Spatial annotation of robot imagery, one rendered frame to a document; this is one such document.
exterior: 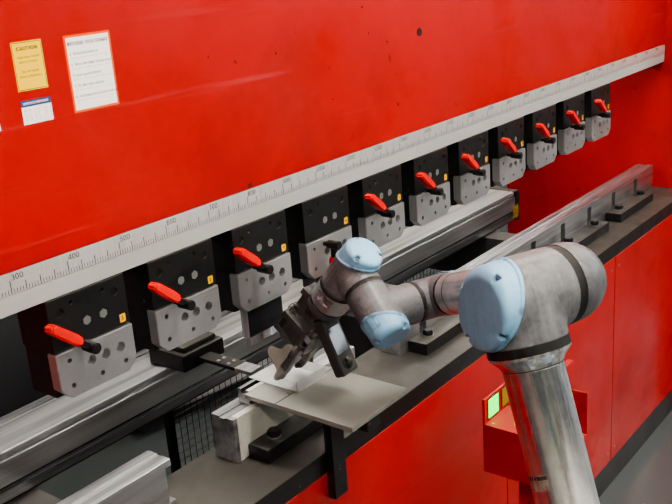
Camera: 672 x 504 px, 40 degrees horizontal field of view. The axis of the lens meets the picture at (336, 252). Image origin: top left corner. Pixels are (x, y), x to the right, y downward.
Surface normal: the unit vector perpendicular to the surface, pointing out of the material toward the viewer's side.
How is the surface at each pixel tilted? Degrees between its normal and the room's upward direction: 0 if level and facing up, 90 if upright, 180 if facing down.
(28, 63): 90
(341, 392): 0
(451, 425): 90
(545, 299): 70
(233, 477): 0
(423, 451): 90
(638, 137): 90
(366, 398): 0
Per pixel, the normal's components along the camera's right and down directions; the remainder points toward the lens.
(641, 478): -0.07, -0.95
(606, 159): -0.61, 0.29
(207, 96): 0.79, 0.14
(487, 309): -0.88, 0.09
